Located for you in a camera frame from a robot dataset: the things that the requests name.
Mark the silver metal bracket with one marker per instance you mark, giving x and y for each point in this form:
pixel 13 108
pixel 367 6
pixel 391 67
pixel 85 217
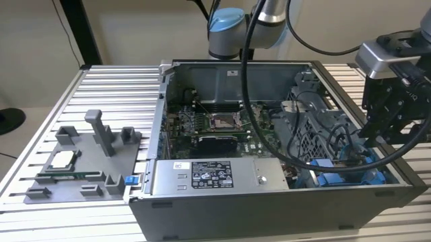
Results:
pixel 291 107

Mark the silver power supply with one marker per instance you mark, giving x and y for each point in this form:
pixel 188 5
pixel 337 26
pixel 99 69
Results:
pixel 215 177

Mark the grey open PC case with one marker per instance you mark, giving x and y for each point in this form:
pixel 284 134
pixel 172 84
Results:
pixel 235 216

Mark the silver CPU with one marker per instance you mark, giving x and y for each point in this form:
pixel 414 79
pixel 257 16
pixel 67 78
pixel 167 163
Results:
pixel 63 160

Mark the black graphics card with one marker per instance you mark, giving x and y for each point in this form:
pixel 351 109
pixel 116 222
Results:
pixel 216 145

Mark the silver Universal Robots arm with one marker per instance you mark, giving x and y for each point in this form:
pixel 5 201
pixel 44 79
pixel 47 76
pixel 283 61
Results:
pixel 228 37

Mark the blue carrier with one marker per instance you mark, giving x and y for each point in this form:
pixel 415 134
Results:
pixel 327 180

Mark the black upright post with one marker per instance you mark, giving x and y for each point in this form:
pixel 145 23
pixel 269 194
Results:
pixel 81 32

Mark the black round base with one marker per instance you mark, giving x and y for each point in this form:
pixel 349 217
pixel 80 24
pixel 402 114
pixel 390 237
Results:
pixel 9 121

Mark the CPU socket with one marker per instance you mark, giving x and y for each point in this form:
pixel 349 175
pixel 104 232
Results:
pixel 224 121

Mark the small blue latch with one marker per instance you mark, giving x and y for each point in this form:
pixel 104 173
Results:
pixel 131 180

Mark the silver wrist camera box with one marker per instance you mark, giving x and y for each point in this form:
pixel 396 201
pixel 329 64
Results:
pixel 380 59

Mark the black RAM slot bank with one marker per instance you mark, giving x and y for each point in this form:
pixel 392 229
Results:
pixel 219 105

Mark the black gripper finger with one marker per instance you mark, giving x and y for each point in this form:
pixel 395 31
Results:
pixel 380 111
pixel 394 137

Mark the grey parts rack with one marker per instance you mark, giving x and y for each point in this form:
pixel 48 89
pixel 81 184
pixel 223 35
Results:
pixel 87 151

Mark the grey perforated disk bay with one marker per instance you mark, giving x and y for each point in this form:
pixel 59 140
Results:
pixel 312 131

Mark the hard disk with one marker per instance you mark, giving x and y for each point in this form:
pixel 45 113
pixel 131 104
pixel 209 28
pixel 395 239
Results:
pixel 321 164

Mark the green RAM stick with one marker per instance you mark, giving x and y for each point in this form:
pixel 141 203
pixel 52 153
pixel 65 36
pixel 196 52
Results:
pixel 72 174

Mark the green motherboard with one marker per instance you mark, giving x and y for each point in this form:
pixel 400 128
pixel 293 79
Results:
pixel 265 126

